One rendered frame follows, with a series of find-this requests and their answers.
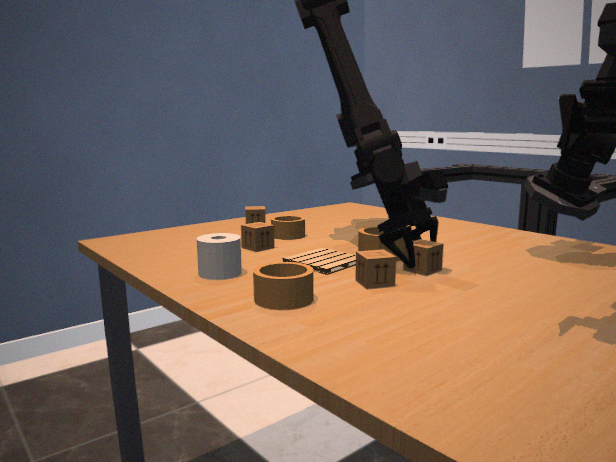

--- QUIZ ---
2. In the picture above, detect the grey cylinder with pale top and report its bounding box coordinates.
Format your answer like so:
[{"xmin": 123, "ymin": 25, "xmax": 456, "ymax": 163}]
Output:
[{"xmin": 197, "ymin": 233, "xmax": 242, "ymax": 280}]

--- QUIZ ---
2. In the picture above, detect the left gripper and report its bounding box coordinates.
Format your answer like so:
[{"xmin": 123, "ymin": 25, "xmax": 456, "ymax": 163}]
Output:
[{"xmin": 559, "ymin": 79, "xmax": 616, "ymax": 161}]

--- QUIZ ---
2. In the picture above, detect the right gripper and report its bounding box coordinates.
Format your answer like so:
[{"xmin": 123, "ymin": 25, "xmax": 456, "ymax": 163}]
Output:
[{"xmin": 377, "ymin": 187, "xmax": 439, "ymax": 268}]

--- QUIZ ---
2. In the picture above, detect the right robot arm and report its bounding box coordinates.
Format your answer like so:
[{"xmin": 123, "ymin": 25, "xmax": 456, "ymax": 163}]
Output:
[{"xmin": 294, "ymin": 0, "xmax": 448, "ymax": 216}]

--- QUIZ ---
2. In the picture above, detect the small wooden pallet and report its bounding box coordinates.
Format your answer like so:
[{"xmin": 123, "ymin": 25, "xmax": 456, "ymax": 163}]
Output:
[{"xmin": 282, "ymin": 247, "xmax": 356, "ymax": 275}]

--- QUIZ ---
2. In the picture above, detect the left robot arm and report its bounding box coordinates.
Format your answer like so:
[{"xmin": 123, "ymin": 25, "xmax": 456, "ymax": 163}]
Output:
[{"xmin": 532, "ymin": 2, "xmax": 616, "ymax": 208}]

